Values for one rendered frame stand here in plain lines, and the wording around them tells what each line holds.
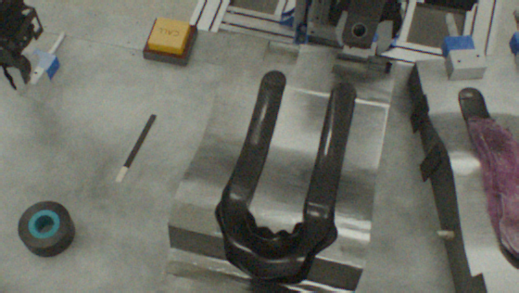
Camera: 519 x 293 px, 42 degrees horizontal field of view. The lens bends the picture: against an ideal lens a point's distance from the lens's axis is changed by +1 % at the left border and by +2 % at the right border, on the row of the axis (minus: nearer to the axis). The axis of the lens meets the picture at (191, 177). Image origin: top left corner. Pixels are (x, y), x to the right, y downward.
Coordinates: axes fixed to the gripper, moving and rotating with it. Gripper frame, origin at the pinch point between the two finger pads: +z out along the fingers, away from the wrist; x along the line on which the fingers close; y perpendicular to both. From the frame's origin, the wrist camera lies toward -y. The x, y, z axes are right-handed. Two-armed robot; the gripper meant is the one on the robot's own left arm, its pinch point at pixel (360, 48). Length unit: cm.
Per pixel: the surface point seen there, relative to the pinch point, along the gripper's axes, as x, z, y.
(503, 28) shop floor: -38, 85, 93
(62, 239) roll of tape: 33, 1, -47
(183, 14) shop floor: 64, 84, 69
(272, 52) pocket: 13.1, -1.9, -6.4
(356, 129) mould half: -3.2, -3.9, -18.4
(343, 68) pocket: 1.5, -1.7, -6.1
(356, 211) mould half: -6.3, -7.8, -33.7
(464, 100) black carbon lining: -17.6, -0.4, -6.0
